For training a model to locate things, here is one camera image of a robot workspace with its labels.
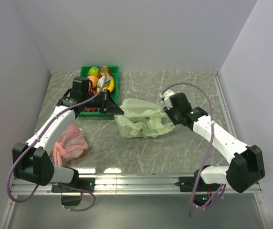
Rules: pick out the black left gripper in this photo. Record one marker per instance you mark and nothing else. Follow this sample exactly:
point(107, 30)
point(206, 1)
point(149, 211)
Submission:
point(109, 105)

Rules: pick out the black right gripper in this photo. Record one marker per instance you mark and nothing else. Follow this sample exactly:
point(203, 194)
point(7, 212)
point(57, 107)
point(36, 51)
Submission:
point(168, 112)

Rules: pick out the yellow fake banana bunch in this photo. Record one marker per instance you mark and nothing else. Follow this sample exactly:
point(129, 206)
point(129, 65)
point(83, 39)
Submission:
point(111, 84)

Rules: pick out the pink fake peach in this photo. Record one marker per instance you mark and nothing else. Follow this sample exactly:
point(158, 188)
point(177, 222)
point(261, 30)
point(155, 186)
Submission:
point(93, 79)

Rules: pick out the light green plastic bag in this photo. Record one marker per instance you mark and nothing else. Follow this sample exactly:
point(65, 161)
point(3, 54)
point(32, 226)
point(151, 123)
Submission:
point(142, 119)

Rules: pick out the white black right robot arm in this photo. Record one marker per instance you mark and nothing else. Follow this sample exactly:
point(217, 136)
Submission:
point(245, 163)

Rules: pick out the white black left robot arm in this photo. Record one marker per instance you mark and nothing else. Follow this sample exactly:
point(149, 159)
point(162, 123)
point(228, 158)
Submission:
point(31, 161)

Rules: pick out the red fake grapes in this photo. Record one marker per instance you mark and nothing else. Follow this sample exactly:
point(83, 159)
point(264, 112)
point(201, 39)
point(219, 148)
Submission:
point(89, 110)

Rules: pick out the green fake apple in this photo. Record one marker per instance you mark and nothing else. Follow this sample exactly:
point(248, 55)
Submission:
point(93, 71)

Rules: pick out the pink plastic bag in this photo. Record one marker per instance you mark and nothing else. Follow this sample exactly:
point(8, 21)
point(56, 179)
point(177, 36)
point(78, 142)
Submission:
point(69, 146)

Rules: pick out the green plastic fruit tray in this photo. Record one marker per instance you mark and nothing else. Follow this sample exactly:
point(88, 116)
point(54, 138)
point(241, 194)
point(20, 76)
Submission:
point(114, 69)

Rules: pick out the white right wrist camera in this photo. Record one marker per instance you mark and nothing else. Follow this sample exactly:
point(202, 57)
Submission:
point(165, 98)

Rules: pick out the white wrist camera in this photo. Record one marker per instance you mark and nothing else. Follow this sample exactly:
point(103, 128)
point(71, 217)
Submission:
point(165, 98)
point(102, 82)

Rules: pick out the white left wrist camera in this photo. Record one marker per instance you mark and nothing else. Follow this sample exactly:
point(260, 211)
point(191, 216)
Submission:
point(102, 82)

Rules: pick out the aluminium table edge rail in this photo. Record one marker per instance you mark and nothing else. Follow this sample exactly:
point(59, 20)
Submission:
point(119, 184)

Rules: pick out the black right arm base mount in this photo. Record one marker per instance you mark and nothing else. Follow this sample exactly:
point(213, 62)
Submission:
point(186, 184)

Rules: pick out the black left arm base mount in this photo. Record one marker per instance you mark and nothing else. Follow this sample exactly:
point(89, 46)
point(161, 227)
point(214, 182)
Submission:
point(70, 196)

